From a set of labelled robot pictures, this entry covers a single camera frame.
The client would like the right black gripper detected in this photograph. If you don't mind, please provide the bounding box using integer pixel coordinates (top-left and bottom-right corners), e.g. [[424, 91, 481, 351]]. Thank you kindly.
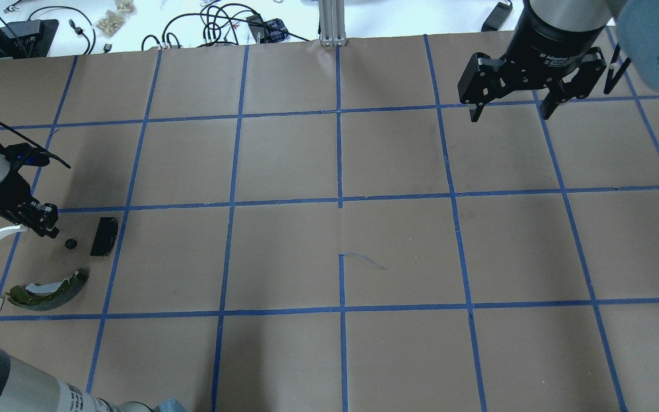
[[458, 6, 607, 122]]

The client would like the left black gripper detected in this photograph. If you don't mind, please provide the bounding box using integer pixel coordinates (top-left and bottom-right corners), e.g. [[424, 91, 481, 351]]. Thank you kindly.
[[0, 154, 59, 238]]

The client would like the small black bearing gear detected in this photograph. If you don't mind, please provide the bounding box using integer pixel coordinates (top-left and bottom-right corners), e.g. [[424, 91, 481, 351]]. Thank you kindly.
[[63, 238, 78, 250]]

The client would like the black brake pad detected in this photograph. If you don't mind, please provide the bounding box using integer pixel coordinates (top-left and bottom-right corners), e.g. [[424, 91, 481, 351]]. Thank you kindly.
[[89, 217, 120, 256]]

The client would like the olive brake shoe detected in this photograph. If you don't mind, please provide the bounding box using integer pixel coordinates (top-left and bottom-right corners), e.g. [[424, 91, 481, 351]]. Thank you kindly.
[[7, 268, 90, 311]]

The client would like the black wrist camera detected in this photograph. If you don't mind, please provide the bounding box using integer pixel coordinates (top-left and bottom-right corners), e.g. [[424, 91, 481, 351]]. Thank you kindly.
[[0, 142, 50, 170]]

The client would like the aluminium frame post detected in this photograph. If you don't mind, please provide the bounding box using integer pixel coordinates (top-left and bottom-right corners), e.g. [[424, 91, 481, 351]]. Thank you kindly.
[[317, 0, 347, 47]]

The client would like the black cable bundle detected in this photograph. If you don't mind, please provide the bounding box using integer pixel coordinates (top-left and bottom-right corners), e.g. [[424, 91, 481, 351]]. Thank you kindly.
[[141, 3, 310, 51]]

